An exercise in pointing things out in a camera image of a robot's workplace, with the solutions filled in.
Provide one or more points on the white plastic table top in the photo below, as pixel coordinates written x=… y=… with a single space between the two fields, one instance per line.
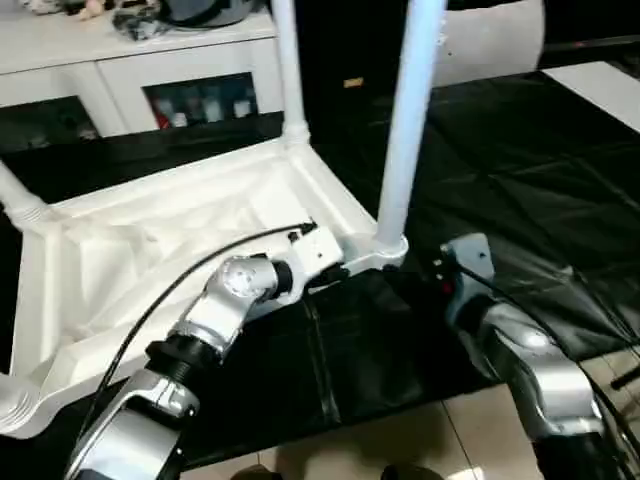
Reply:
x=175 y=225

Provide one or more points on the black work mat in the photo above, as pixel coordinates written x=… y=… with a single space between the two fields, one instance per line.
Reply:
x=500 y=175

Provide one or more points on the black metal rod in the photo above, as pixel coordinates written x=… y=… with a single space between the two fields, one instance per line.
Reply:
x=627 y=377

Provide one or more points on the grey cushion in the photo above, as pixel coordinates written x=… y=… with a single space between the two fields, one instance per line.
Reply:
x=490 y=45

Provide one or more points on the black cabinet with gold label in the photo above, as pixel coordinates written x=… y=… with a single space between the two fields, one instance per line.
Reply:
x=350 y=45

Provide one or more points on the white flat panel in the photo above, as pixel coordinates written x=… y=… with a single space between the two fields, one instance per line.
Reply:
x=600 y=90

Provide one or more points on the black bar with red light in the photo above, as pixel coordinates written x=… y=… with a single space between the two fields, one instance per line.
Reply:
x=590 y=46

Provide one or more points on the round grey appliance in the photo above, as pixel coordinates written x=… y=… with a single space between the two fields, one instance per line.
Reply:
x=215 y=12

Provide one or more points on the white sideboard with glass doors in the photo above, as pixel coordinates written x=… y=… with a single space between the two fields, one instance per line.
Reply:
x=100 y=70

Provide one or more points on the bag of black parts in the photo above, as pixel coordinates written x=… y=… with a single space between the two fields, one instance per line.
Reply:
x=140 y=25

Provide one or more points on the beige plush toy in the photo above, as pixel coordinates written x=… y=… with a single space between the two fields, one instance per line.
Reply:
x=94 y=7

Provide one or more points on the spotted plush toy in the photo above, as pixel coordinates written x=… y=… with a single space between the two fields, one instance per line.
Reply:
x=40 y=5

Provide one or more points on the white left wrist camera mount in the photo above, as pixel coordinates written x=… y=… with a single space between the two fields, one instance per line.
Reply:
x=315 y=255

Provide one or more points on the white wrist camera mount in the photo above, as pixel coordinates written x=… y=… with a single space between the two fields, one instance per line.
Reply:
x=315 y=255
x=472 y=255

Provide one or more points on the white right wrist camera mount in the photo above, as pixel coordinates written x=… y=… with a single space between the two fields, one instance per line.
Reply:
x=472 y=255

